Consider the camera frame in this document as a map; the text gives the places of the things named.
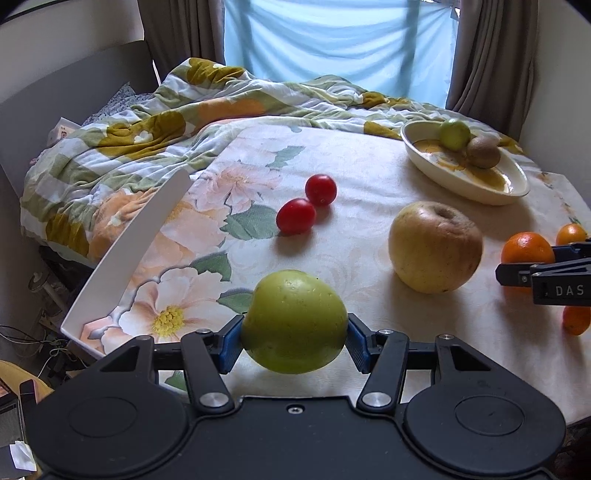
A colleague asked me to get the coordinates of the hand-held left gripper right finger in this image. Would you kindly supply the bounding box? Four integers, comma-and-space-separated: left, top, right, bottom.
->
346, 313, 497, 411

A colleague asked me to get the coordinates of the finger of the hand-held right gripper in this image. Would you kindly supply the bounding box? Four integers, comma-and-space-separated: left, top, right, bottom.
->
495, 257, 591, 288
551, 240, 591, 264

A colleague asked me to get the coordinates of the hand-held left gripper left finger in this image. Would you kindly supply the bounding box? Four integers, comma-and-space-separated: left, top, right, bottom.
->
95, 314, 245, 414

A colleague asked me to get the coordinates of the small tangerine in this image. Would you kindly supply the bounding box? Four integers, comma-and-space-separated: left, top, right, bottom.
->
555, 223, 588, 247
562, 305, 591, 336

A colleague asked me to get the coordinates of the large orange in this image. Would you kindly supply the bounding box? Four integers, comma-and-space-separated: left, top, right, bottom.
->
501, 232, 556, 291

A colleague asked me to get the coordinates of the large green apple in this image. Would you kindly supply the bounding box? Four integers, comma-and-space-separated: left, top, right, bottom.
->
240, 270, 349, 374

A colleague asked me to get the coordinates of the large yellow apple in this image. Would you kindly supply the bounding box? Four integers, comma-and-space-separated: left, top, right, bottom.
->
388, 200, 484, 295

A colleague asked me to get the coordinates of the cream oval bowl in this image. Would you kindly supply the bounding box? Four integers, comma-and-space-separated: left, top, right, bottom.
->
400, 119, 530, 206

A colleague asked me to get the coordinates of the red tomato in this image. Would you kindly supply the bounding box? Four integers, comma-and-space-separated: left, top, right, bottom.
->
276, 198, 317, 235
305, 174, 338, 207

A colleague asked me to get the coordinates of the brown kiwi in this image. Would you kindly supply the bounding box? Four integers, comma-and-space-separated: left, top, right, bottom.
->
466, 135, 502, 169

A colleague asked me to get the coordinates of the small green apple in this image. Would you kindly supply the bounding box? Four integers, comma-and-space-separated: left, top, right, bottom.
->
438, 118, 472, 151

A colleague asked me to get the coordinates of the floral tablecloth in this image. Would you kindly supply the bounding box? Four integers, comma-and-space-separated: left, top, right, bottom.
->
76, 115, 591, 425

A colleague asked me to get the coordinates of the brown curtain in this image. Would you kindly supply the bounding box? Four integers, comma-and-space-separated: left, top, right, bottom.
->
445, 0, 541, 132
139, 0, 225, 86

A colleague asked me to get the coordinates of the green striped floral quilt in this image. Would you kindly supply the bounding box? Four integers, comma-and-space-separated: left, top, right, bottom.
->
21, 58, 525, 259

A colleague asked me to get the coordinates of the white paper scrap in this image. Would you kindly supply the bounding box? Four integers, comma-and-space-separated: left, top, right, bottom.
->
9, 440, 37, 472

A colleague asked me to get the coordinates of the grey patterned pillow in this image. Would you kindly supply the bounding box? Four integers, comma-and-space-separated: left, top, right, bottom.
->
83, 82, 155, 125

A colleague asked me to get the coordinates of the small white box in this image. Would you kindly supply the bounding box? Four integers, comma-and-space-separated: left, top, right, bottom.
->
48, 117, 79, 148

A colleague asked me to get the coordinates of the light blue window sheet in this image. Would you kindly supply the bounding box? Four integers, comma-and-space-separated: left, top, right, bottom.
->
224, 0, 460, 109

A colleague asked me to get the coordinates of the grey headboard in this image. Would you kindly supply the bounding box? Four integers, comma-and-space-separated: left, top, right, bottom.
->
0, 39, 160, 241

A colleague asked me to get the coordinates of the tangle of cables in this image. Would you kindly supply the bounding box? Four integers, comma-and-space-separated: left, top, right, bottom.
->
0, 323, 70, 384

